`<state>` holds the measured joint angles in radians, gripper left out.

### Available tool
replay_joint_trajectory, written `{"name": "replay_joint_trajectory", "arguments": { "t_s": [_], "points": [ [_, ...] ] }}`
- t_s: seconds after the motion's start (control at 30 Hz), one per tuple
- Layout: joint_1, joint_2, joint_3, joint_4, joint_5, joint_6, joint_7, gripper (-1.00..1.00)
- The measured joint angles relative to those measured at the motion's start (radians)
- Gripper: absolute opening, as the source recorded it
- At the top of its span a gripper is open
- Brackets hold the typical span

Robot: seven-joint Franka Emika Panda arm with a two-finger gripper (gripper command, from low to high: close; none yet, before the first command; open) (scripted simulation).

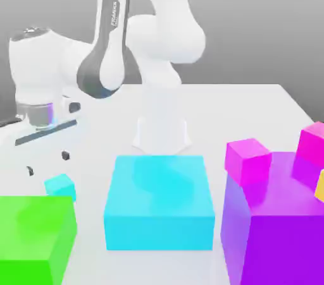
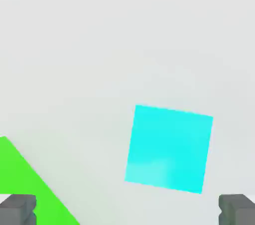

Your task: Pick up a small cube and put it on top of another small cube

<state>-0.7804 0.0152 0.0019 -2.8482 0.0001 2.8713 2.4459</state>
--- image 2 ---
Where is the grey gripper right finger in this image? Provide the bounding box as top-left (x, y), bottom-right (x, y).
top-left (218, 193), bottom-right (255, 225)

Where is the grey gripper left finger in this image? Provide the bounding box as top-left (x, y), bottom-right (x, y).
top-left (0, 193), bottom-right (37, 225)

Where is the small cyan cube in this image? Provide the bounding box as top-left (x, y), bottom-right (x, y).
top-left (124, 104), bottom-right (214, 195)

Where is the large green box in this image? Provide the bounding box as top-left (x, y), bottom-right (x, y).
top-left (0, 136), bottom-right (81, 225)

